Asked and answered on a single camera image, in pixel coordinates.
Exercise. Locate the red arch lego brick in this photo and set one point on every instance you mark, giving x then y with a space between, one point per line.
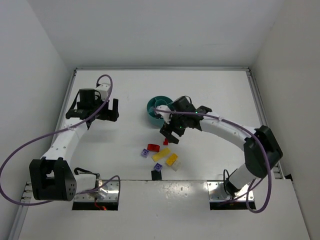
153 147

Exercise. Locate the metal base plate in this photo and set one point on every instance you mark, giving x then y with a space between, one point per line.
109 193
218 193

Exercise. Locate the white lego brick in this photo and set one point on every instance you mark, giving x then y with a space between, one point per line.
176 165

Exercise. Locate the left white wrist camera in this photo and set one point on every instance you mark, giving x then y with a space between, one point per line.
104 91

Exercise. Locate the aluminium frame rail right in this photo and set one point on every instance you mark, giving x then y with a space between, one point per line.
277 169

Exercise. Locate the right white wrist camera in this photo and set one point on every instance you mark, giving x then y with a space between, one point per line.
163 112

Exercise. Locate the small red lego brick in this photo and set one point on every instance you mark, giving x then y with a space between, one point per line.
165 142

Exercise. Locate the yellow lego plate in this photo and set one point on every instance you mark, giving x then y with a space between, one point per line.
161 154

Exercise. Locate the aluminium frame rail left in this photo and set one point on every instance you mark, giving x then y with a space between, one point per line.
22 210

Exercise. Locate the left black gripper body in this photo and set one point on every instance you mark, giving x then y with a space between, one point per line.
110 114

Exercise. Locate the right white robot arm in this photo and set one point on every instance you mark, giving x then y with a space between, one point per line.
259 145

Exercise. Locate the purple lego brick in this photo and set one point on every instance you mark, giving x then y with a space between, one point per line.
144 153
158 167

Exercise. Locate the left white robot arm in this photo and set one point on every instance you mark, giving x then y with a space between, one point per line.
52 178

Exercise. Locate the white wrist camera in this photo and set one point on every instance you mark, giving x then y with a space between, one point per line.
104 91
163 112

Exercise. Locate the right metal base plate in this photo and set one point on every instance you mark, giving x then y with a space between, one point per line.
218 193

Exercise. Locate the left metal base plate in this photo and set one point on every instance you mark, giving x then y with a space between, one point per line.
109 193

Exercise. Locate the aluminium frame rail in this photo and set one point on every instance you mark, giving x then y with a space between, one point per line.
22 210
277 169

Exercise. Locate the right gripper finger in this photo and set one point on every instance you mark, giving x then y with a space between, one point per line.
164 132
172 139

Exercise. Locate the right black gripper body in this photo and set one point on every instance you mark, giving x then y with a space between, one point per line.
170 129

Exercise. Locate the yellow lego brick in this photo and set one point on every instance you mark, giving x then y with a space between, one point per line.
171 159

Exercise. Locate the black lego brick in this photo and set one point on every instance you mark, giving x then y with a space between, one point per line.
156 175

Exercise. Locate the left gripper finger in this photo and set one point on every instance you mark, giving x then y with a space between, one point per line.
108 112
115 110

